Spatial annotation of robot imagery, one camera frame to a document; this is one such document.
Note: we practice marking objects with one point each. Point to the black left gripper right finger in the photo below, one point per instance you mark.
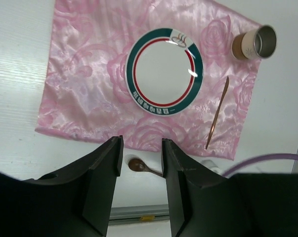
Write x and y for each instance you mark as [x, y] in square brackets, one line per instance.
[181, 172]

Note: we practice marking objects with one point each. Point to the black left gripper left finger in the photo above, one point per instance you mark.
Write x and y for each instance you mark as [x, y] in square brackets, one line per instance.
[76, 200]

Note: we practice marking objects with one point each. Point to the copper knife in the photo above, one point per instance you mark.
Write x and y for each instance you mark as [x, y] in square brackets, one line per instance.
[217, 112]

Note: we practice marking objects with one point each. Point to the pink floral satin placemat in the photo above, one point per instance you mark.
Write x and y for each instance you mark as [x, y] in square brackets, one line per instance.
[85, 97]

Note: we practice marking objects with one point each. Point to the white plate green red rim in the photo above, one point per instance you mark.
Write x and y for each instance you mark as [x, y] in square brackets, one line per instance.
[164, 72]

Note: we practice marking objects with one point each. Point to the steel cup with paper sleeve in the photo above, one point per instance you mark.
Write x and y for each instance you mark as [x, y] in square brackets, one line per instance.
[259, 43]

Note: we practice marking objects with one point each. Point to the copper spoon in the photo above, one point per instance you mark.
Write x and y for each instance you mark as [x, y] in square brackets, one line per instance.
[138, 165]

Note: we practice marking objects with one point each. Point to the aluminium front rail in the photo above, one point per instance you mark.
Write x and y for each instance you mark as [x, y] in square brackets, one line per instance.
[138, 214]

